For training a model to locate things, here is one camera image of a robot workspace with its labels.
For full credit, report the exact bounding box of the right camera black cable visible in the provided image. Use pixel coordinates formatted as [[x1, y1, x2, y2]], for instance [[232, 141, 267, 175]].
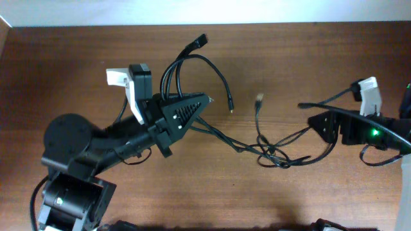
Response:
[[297, 86, 411, 151]]

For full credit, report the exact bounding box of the black USB cable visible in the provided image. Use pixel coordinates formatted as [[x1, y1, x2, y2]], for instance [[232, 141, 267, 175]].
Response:
[[159, 33, 286, 161], [254, 92, 340, 169]]

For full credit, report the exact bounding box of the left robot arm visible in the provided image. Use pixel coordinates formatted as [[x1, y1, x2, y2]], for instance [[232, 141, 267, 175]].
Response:
[[32, 93, 211, 230]]

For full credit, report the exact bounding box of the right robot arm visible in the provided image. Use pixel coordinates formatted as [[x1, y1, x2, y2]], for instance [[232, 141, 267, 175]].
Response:
[[299, 77, 410, 230]]

